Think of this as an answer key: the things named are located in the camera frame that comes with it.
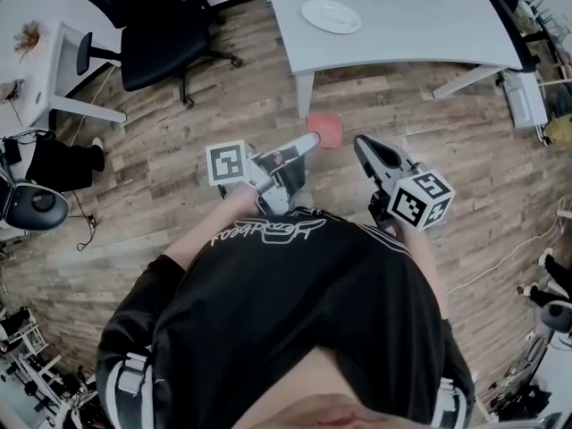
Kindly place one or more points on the yellow object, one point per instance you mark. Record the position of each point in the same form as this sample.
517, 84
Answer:
559, 128

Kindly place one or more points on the person's face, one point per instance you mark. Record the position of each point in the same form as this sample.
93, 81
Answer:
353, 387

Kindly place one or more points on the white oval plate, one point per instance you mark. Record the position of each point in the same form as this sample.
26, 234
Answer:
331, 16

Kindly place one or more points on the light grey curved table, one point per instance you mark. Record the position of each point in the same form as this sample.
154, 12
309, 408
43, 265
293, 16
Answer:
402, 38

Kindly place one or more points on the person's left forearm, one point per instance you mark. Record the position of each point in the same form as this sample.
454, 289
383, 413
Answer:
205, 235

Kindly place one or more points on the white computer case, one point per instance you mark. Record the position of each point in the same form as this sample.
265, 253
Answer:
525, 101

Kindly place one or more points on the black and white headset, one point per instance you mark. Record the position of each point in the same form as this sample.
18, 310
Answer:
38, 204

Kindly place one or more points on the dried brown plant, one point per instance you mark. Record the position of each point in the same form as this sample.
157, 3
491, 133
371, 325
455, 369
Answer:
27, 38

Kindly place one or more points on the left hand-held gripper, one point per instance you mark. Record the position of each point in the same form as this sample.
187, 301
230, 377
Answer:
227, 164

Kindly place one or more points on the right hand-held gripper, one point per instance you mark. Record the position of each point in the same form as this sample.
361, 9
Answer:
420, 195

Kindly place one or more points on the person's black printed shirt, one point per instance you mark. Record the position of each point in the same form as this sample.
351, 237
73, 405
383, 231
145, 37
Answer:
290, 297

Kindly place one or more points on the person's left hand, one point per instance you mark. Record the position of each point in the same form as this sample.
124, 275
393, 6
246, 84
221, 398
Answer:
243, 197

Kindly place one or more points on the person's black trouser leg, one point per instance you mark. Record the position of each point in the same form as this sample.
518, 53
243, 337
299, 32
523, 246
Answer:
293, 176

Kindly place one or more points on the red square piece of meat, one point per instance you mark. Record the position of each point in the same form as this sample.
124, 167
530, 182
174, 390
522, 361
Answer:
326, 128

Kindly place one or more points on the white desk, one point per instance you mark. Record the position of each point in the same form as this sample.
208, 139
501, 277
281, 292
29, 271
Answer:
67, 65

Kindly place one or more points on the black office chair with armrests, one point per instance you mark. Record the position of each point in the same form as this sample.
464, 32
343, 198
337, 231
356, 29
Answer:
156, 52

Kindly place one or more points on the person's right forearm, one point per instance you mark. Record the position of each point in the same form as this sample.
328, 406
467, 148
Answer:
426, 266

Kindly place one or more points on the person's grey shoe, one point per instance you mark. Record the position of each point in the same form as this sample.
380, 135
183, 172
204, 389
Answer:
301, 200

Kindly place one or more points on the dry twig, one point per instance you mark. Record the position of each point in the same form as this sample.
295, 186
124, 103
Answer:
11, 93

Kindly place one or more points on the grey round device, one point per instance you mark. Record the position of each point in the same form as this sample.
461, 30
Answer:
556, 315

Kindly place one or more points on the black power adapter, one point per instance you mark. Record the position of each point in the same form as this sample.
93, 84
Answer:
10, 151

